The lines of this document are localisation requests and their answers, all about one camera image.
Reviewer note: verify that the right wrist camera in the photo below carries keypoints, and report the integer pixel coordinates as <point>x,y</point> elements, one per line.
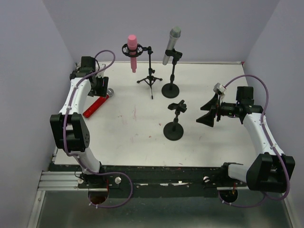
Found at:
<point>219,89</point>

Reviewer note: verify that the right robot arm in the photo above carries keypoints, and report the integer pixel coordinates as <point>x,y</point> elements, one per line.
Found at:
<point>271,169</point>

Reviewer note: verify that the black round-base stand front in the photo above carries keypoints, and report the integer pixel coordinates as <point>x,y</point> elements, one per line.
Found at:
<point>171,90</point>

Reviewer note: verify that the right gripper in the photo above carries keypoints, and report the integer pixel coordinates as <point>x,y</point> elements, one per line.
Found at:
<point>218,110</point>

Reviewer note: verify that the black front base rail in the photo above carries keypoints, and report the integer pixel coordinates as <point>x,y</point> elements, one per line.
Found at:
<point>156,182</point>

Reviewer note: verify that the black round-base stand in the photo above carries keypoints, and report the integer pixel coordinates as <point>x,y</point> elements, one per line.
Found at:
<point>171,90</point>
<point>173,131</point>

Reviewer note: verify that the aluminium extrusion rail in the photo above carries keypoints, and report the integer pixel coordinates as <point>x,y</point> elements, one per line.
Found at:
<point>58,181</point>

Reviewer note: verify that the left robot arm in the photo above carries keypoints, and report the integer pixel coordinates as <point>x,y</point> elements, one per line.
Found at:
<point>69,129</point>

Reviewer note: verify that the red glitter microphone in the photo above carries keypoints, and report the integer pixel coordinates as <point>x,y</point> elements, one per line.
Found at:
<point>98,103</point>

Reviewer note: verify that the silver microphone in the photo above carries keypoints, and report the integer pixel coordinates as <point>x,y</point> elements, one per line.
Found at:
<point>175,33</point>

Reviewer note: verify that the pink microphone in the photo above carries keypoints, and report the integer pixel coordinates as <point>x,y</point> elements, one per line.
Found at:
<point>132,46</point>

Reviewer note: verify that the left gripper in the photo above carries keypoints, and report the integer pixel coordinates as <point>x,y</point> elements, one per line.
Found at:
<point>102,86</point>

